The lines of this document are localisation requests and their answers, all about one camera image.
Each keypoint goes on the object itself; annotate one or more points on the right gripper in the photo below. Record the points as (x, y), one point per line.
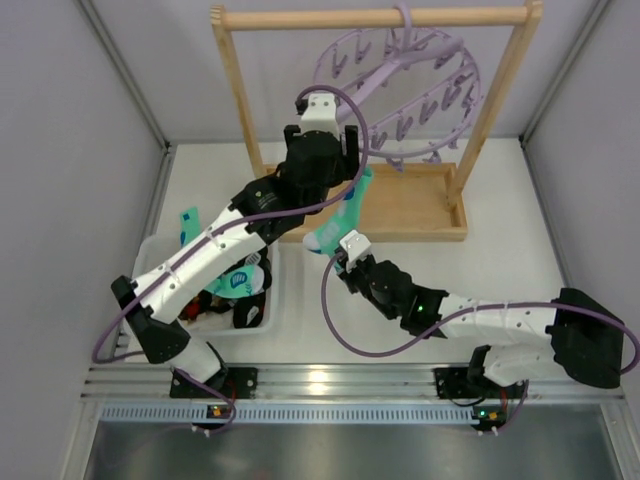
(347, 278)

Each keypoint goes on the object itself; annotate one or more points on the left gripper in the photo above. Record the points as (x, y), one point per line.
(351, 141)

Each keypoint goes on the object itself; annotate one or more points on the mint green sock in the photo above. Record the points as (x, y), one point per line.
(325, 239)
(230, 285)

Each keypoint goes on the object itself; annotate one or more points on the purple round clip hanger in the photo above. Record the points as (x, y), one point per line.
(418, 88)

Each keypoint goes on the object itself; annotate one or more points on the black sport sock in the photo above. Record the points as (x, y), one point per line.
(248, 313)
(259, 271)

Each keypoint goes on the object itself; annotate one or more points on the black red argyle sock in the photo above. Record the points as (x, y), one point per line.
(199, 305)

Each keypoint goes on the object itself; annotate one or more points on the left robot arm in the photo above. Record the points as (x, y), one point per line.
(263, 211)

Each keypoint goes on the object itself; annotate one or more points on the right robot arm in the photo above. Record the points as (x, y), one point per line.
(572, 335)

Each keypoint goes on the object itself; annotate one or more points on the wooden hanger rack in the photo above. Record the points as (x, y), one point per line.
(422, 202)

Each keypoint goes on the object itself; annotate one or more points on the white plastic basket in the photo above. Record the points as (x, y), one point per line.
(158, 248)

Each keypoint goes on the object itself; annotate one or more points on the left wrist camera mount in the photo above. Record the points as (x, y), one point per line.
(318, 113)

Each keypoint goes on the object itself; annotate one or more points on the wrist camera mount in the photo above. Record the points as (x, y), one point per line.
(318, 113)
(356, 246)

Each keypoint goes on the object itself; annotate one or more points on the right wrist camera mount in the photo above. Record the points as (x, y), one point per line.
(356, 246)

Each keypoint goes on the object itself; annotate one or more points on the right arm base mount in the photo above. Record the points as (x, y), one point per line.
(452, 384)

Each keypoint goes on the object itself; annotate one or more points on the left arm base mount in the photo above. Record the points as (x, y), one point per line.
(232, 382)

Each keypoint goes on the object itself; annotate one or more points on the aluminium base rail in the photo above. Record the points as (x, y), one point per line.
(290, 382)

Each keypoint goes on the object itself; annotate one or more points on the perforated cable duct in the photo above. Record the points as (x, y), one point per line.
(274, 413)

